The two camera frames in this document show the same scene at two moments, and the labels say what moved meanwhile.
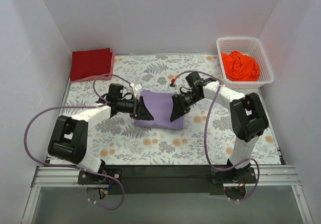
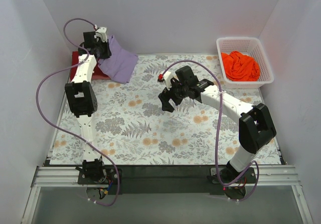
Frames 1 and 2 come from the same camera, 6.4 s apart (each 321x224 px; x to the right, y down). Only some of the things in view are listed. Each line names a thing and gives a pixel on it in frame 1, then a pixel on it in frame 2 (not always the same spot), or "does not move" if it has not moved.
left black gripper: [137, 107] -> [105, 52]
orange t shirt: [239, 67] does not move
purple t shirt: [160, 104] -> [120, 66]
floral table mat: [169, 109] does not move
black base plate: [165, 179] does not move
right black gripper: [177, 103] -> [174, 95]
